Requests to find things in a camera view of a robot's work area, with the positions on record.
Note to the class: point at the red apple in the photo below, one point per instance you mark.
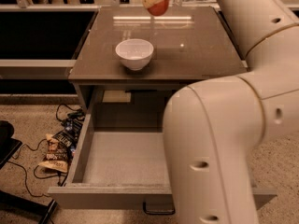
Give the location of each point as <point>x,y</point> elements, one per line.
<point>159,8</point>

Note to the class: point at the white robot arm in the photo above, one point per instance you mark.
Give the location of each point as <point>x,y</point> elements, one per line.
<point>210,126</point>

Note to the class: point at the grey counter cabinet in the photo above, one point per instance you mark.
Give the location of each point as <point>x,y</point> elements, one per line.
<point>190,44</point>

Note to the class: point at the grey open top drawer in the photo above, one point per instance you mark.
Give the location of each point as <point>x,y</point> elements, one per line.
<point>120,160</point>

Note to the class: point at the white ceramic bowl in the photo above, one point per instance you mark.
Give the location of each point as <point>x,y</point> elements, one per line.
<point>135,54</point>

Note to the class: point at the beige note in cabinet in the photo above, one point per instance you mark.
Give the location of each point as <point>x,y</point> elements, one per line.
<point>116,97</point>

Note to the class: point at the dark snack bag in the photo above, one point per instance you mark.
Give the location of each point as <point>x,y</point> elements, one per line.
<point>69,135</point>

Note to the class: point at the brown snack bag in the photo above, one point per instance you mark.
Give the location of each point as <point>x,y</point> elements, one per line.
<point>56,157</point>

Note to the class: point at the black chair base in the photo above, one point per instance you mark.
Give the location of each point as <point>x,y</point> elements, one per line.
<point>16,176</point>

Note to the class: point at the black drawer handle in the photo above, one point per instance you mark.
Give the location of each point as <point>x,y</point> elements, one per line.
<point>156,212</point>

